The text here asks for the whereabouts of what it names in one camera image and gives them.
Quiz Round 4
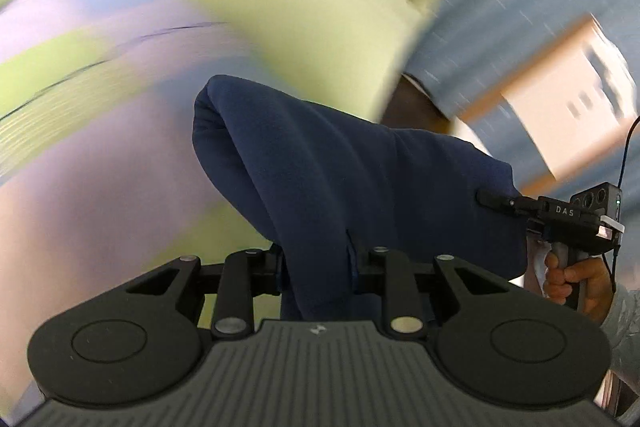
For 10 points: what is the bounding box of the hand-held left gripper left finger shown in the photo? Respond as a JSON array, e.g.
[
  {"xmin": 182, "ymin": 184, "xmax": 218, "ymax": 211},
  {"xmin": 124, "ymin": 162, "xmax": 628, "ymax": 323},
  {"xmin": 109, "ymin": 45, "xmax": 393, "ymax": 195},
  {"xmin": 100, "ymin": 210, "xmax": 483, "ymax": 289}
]
[{"xmin": 126, "ymin": 243, "xmax": 288, "ymax": 340}]

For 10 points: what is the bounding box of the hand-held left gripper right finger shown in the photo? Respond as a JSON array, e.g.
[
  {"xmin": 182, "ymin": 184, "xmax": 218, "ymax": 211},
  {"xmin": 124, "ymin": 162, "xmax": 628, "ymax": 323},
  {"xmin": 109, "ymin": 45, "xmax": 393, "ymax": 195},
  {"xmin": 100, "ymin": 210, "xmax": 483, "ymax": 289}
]
[{"xmin": 348, "ymin": 246, "xmax": 522, "ymax": 340}]

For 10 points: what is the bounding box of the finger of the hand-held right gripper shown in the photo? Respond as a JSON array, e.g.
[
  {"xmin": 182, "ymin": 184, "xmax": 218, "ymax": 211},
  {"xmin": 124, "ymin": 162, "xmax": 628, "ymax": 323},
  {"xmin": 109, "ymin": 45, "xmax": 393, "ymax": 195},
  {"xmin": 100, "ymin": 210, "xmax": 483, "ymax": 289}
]
[{"xmin": 476, "ymin": 189, "xmax": 544, "ymax": 219}]

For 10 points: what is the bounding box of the navy blue fleece garment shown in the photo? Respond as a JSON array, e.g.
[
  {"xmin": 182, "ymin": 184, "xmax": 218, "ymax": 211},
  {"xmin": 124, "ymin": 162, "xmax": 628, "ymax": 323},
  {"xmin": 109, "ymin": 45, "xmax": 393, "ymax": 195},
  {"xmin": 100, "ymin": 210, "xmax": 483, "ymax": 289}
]
[{"xmin": 191, "ymin": 74, "xmax": 531, "ymax": 323}]

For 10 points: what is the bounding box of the person's right forearm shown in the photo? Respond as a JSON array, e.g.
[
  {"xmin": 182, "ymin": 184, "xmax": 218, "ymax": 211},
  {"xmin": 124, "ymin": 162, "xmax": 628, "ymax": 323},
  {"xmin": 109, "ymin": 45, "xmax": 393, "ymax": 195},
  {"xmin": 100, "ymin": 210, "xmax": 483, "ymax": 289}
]
[{"xmin": 599, "ymin": 284, "xmax": 640, "ymax": 380}]

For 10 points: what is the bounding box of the person's right hand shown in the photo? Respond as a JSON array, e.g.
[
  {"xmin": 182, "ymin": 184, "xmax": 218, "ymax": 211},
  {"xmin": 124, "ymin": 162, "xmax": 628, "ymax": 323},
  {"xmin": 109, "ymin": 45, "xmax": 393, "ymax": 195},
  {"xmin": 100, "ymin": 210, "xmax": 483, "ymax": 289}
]
[{"xmin": 543, "ymin": 252, "xmax": 614, "ymax": 323}]

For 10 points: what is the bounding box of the cardboard box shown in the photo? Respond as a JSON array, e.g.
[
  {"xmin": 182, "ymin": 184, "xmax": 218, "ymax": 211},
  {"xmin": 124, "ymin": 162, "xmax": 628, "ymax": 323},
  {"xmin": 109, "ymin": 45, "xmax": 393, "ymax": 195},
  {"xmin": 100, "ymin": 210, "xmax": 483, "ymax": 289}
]
[{"xmin": 460, "ymin": 14, "xmax": 640, "ymax": 188}]

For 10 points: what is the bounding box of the plaid blue green bedsheet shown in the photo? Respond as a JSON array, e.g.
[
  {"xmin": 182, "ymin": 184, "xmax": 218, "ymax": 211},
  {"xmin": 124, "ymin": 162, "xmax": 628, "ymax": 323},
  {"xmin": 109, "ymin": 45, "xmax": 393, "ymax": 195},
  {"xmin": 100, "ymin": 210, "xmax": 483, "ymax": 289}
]
[{"xmin": 0, "ymin": 0, "xmax": 301, "ymax": 323}]

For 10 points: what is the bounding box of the sofa with green cover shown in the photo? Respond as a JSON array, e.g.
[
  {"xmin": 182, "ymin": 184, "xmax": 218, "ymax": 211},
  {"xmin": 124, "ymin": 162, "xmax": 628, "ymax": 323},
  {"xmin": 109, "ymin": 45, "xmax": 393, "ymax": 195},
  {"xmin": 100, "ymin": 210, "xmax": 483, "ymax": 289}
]
[{"xmin": 145, "ymin": 0, "xmax": 447, "ymax": 124}]

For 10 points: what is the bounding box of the black cable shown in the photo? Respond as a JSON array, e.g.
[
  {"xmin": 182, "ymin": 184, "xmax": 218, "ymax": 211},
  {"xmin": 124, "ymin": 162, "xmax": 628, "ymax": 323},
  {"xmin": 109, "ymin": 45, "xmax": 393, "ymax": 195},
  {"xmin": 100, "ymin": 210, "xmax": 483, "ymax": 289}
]
[{"xmin": 612, "ymin": 116, "xmax": 640, "ymax": 194}]

